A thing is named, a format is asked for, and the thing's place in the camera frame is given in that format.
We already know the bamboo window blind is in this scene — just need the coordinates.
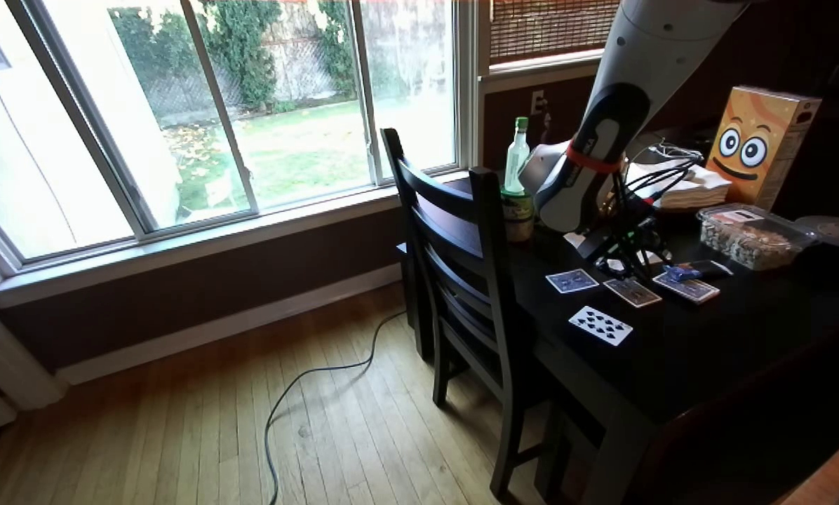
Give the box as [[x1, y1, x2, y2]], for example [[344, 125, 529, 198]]
[[486, 0, 623, 64]]

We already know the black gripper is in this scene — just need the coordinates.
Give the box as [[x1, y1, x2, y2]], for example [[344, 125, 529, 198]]
[[582, 179, 671, 278]]

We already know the clear plastic seed container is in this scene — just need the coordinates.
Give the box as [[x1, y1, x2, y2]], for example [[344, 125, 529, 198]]
[[693, 198, 814, 275]]

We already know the ten of spades card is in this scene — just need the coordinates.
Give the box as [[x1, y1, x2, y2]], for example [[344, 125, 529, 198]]
[[567, 303, 636, 351]]

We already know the tan paper cup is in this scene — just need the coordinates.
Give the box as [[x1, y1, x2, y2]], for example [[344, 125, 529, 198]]
[[500, 190, 539, 247]]

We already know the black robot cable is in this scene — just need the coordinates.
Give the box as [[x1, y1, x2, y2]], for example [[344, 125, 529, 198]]
[[623, 153, 703, 211]]

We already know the white window frame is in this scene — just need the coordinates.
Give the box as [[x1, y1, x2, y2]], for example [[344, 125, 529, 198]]
[[0, 0, 626, 310]]

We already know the blue-backed playing card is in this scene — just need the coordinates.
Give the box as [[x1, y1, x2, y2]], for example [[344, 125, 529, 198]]
[[647, 267, 724, 305], [599, 273, 664, 310], [540, 267, 599, 298]]

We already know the dark wooden table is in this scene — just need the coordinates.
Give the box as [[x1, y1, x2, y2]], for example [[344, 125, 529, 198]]
[[505, 128, 839, 505]]

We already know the dark wooden ladder-back chair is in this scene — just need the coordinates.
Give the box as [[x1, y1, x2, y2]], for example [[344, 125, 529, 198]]
[[378, 124, 556, 501]]

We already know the white paper napkin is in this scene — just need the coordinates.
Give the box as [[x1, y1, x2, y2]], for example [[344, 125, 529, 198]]
[[561, 225, 674, 275]]

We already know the clear glass bottle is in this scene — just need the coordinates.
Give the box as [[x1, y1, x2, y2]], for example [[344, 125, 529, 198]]
[[500, 113, 532, 198]]

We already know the thin floor cable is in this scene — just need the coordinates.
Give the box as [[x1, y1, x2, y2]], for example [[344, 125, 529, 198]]
[[261, 305, 406, 505]]

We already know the clear plastic lid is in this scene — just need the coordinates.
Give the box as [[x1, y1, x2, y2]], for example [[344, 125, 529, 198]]
[[794, 211, 839, 254]]

